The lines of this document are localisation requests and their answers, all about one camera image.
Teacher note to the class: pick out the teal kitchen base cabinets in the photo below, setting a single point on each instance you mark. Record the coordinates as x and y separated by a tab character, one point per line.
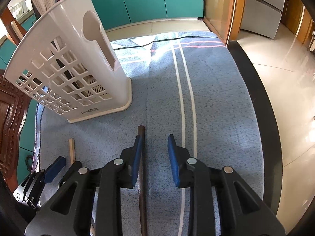
147	0

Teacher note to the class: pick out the blue striped cloth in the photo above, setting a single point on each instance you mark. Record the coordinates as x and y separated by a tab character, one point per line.
216	127

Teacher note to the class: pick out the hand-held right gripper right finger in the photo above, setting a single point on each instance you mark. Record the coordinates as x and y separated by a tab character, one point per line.
172	157

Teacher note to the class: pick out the carved brown wooden chair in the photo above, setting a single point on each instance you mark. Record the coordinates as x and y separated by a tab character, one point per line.
11	118

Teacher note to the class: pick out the white plastic utensil basket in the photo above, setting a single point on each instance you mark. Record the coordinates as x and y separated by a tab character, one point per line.
103	61

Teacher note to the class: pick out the brown wooden door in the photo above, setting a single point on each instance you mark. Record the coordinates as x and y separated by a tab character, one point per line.
300	22

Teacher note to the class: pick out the light wooden chopstick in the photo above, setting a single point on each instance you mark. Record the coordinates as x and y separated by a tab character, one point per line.
71	150

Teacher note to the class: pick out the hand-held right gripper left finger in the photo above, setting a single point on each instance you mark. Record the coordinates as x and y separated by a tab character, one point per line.
136	154

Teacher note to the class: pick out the grey refrigerator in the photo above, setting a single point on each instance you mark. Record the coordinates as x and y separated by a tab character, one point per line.
263	7

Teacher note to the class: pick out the wooden framed glass door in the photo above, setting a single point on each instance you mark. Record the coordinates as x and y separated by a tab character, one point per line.
221	7

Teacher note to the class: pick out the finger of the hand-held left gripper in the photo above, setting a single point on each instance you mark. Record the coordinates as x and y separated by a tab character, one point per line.
55	168

